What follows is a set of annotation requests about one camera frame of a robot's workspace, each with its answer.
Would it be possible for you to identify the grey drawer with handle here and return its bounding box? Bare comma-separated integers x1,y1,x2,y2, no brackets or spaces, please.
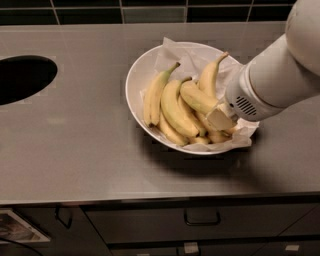
87,204,320,244

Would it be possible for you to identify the black door handle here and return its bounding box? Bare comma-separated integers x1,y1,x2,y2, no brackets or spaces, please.
54,206,73,230

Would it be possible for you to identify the lower grey drawer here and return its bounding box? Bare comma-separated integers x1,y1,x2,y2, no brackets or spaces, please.
111,240,320,256

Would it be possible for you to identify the bottom hidden yellow banana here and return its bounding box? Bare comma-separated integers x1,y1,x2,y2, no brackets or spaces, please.
157,114,189,146

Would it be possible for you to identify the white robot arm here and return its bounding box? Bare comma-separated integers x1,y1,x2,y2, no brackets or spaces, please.
206,0,320,130

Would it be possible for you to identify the grey cabinet door left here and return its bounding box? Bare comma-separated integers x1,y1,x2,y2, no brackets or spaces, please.
16,206,110,256

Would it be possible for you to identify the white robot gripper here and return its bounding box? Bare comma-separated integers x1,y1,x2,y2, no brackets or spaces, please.
206,65,283,131

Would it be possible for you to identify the thin banana between others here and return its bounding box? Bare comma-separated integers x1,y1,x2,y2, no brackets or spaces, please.
178,97,207,137

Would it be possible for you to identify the black oval sink hole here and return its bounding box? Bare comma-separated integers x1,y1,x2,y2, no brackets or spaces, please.
0,55,58,105

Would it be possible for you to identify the black drawer handle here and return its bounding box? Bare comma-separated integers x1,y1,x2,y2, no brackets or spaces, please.
183,208,221,226

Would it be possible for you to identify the white oval bowl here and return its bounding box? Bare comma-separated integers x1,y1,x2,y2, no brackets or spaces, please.
125,41,260,156

